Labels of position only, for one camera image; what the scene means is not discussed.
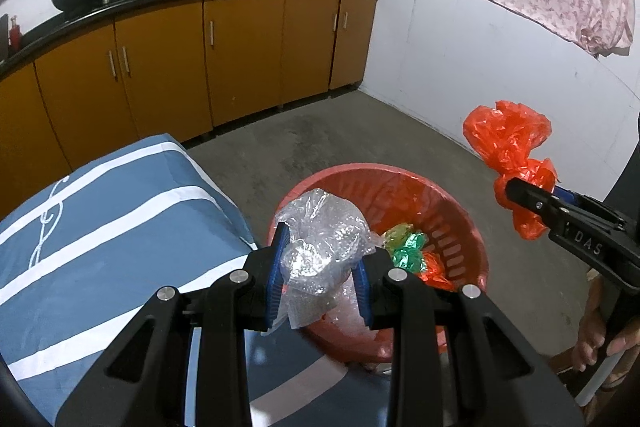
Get small clear bubble wrap bag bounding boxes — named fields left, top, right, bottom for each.
left=273, top=188, right=377, bottom=334

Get blue white striped cloth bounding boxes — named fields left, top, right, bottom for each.
left=0, top=134, right=393, bottom=427

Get person's right hand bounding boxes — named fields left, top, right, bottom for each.
left=574, top=277, right=640, bottom=389

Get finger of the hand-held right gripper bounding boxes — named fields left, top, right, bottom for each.
left=504, top=177, right=568, bottom=234
left=552, top=186, right=628, bottom=229

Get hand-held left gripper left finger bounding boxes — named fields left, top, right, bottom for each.
left=55, top=222, right=292, bottom=427

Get orange plastic bag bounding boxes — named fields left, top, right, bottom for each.
left=462, top=100, right=559, bottom=242

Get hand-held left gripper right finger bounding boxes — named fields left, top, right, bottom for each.
left=350, top=247, right=586, bottom=427

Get orange and green wrapper bundle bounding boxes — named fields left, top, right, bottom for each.
left=389, top=232, right=455, bottom=292

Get wooden base cabinets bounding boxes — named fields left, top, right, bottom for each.
left=0, top=0, right=377, bottom=208

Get red plastic basket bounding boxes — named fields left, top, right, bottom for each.
left=266, top=163, right=490, bottom=365

